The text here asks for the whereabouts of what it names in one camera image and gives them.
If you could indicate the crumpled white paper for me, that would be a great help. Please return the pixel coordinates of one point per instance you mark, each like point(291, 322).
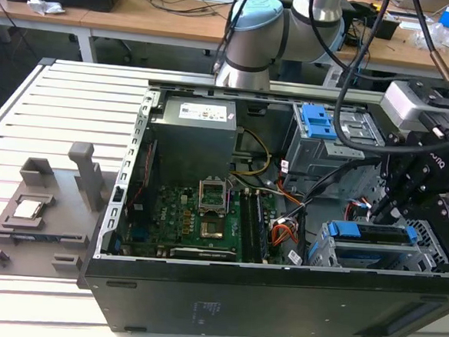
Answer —
point(45, 5)

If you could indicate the grey metal drive cage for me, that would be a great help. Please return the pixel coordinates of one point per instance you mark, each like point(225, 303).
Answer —
point(314, 155)

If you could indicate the blue drive latch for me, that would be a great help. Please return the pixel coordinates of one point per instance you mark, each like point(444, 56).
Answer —
point(318, 123)

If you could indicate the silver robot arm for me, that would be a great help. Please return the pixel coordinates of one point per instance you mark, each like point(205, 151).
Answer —
point(252, 43)

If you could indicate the grey power supply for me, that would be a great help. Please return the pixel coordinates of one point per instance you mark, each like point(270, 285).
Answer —
point(191, 143)

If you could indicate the black RAM stick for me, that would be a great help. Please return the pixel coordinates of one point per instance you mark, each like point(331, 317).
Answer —
point(261, 233)

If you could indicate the green motherboard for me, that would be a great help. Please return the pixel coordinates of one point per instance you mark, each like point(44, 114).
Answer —
point(174, 219)

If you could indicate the clear plastic bag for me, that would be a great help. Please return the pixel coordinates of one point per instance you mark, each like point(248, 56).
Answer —
point(441, 37)

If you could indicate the silver CPU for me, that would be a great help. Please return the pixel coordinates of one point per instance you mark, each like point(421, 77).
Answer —
point(28, 209)

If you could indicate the grey parts rack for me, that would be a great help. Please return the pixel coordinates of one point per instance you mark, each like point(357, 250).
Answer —
point(63, 219)

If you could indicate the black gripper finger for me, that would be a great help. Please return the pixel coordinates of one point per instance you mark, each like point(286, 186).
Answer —
point(405, 169)
point(437, 210)

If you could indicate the CPU socket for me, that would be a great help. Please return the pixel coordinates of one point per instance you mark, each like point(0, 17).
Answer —
point(211, 229)

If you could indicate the hard disk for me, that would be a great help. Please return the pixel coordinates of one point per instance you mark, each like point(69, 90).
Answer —
point(382, 233)

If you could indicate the wooden desk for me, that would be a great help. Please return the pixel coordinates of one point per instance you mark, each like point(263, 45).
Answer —
point(142, 22)

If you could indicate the black RAM slot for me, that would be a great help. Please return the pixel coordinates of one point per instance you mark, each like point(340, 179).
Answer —
point(246, 228)

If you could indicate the small black box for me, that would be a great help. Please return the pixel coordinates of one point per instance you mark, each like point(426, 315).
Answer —
point(388, 29)

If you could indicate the metal disk bay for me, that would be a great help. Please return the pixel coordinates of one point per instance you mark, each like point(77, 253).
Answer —
point(430, 260)

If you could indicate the black graphics card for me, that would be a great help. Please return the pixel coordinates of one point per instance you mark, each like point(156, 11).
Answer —
point(203, 254)

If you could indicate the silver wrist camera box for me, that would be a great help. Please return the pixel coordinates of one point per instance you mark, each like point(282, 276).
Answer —
point(402, 104)

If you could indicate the black PC case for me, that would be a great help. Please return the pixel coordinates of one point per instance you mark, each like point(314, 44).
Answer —
point(238, 308)

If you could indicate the dark RAM stick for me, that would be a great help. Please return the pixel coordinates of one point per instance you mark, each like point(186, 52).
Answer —
point(42, 237)

